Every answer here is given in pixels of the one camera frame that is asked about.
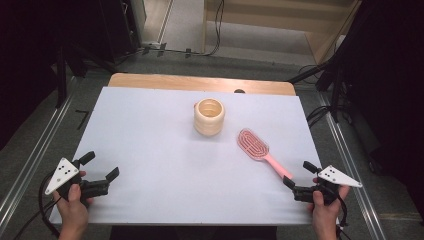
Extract wooden table edge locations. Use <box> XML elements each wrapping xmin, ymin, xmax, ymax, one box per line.
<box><xmin>108</xmin><ymin>72</ymin><xmax>297</xmax><ymax>97</ymax></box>

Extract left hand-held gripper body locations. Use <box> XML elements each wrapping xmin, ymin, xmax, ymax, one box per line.
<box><xmin>44</xmin><ymin>157</ymin><xmax>111</xmax><ymax>204</ymax></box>

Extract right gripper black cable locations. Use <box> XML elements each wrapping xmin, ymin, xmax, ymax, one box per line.
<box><xmin>335</xmin><ymin>195</ymin><xmax>352</xmax><ymax>240</ymax></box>

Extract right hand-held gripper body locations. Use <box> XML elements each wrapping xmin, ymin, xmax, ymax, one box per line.
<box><xmin>293</xmin><ymin>164</ymin><xmax>363</xmax><ymax>205</ymax></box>

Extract light wooden cabinet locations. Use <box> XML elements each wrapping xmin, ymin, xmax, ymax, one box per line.
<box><xmin>202</xmin><ymin>0</ymin><xmax>363</xmax><ymax>65</ymax></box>

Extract dark equipment case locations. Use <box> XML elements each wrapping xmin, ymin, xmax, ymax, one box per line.
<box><xmin>99</xmin><ymin>0</ymin><xmax>148</xmax><ymax>64</ymax></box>

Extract person's right hand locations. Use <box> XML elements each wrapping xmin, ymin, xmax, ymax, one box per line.
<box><xmin>307</xmin><ymin>177</ymin><xmax>350</xmax><ymax>232</ymax></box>

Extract black metal stand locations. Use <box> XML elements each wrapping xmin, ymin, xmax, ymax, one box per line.
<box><xmin>54</xmin><ymin>44</ymin><xmax>69</xmax><ymax>109</ymax></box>
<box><xmin>289</xmin><ymin>59</ymin><xmax>346</xmax><ymax>124</ymax></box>

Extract metal floor rail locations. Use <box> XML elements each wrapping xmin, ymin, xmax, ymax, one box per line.
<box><xmin>0</xmin><ymin>76</ymin><xmax>78</xmax><ymax>231</ymax></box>
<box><xmin>316</xmin><ymin>91</ymin><xmax>388</xmax><ymax>240</ymax></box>

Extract black curtain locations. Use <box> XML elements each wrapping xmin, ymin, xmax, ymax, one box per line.
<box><xmin>333</xmin><ymin>0</ymin><xmax>424</xmax><ymax>218</ymax></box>
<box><xmin>0</xmin><ymin>0</ymin><xmax>114</xmax><ymax>151</ymax></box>

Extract hanging black cable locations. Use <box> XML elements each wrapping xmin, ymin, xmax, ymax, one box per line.
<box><xmin>186</xmin><ymin>0</ymin><xmax>225</xmax><ymax>57</ymax></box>

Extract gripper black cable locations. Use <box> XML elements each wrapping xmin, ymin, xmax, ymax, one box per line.
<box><xmin>13</xmin><ymin>172</ymin><xmax>65</xmax><ymax>240</ymax></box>
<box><xmin>335</xmin><ymin>195</ymin><xmax>352</xmax><ymax>240</ymax></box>

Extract cream ribbed cup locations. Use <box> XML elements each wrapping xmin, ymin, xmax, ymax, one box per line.
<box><xmin>193</xmin><ymin>97</ymin><xmax>226</xmax><ymax>137</ymax></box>

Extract pink hairbrush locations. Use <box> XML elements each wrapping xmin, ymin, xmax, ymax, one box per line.
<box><xmin>236</xmin><ymin>128</ymin><xmax>294</xmax><ymax>180</ymax></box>

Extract person's left hand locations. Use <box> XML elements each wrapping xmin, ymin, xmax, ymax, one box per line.
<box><xmin>53</xmin><ymin>170</ymin><xmax>95</xmax><ymax>234</ymax></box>

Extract black floor cables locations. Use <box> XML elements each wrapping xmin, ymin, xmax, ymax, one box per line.
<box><xmin>305</xmin><ymin>104</ymin><xmax>351</xmax><ymax>129</ymax></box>

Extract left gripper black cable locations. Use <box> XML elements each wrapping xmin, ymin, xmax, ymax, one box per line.
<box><xmin>13</xmin><ymin>172</ymin><xmax>65</xmax><ymax>240</ymax></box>

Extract white table sheet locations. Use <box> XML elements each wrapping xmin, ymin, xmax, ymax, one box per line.
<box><xmin>49</xmin><ymin>86</ymin><xmax>339</xmax><ymax>226</ymax></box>

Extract white power strip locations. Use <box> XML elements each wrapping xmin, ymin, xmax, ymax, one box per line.
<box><xmin>140</xmin><ymin>40</ymin><xmax>168</xmax><ymax>56</ymax></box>

